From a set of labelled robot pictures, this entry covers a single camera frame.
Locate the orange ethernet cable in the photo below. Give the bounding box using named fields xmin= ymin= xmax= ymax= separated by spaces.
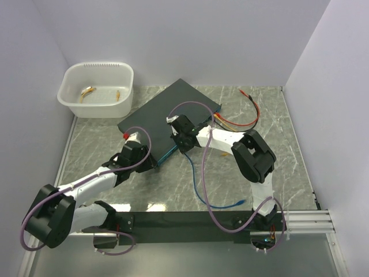
xmin=212 ymin=113 xmax=240 ymax=158

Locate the red ethernet cable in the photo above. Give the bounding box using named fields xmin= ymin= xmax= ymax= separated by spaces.
xmin=215 ymin=89 xmax=261 ymax=126

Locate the blue ethernet cable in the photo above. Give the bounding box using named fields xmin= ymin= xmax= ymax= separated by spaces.
xmin=184 ymin=152 xmax=246 ymax=209

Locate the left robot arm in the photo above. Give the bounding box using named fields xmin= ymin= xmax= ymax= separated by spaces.
xmin=20 ymin=140 xmax=155 ymax=251

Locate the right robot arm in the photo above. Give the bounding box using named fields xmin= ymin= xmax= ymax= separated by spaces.
xmin=166 ymin=115 xmax=277 ymax=230

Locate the small orange plug in tub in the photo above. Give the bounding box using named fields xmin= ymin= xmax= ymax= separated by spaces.
xmin=116 ymin=90 xmax=121 ymax=102

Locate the white plastic tub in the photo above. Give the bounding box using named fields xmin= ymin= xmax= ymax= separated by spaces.
xmin=57 ymin=62 xmax=134 ymax=119

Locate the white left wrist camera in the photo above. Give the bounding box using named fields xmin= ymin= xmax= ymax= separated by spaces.
xmin=123 ymin=132 xmax=141 ymax=144

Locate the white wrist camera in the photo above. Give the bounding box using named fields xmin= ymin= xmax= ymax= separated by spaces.
xmin=123 ymin=132 xmax=141 ymax=144
xmin=166 ymin=115 xmax=178 ymax=125

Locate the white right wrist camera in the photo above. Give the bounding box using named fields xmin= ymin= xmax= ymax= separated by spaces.
xmin=166 ymin=115 xmax=178 ymax=125

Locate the black network switch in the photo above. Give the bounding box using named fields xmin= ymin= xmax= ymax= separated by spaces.
xmin=118 ymin=78 xmax=221 ymax=165

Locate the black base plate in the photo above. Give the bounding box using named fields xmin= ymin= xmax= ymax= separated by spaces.
xmin=81 ymin=211 xmax=288 ymax=249

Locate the orange cable piece in tub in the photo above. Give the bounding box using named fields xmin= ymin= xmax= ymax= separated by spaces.
xmin=78 ymin=85 xmax=97 ymax=103

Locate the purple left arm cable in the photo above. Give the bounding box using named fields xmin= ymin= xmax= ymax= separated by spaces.
xmin=20 ymin=126 xmax=153 ymax=256

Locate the aluminium rail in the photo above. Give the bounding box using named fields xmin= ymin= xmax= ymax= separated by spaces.
xmin=48 ymin=190 xmax=336 ymax=235

